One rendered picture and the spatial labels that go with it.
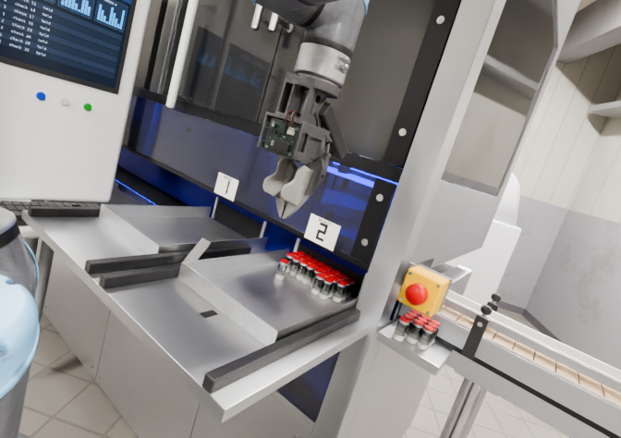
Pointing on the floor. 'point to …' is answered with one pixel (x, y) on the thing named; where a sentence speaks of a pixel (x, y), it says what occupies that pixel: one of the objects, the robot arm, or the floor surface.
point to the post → (416, 191)
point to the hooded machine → (493, 249)
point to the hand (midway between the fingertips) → (287, 210)
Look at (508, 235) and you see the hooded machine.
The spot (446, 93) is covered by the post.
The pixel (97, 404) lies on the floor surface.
